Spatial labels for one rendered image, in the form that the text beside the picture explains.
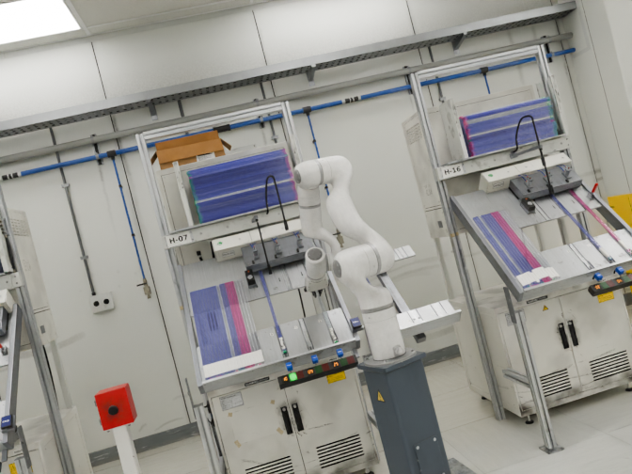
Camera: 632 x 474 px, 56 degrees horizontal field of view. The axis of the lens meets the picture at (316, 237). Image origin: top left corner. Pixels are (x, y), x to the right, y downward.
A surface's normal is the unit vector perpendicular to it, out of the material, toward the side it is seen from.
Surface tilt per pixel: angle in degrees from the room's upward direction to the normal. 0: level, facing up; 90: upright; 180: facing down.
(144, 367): 90
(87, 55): 90
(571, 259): 44
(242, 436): 90
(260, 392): 90
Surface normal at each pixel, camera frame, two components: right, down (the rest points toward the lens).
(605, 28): -0.96, 0.25
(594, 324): 0.14, -0.04
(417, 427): 0.46, -0.11
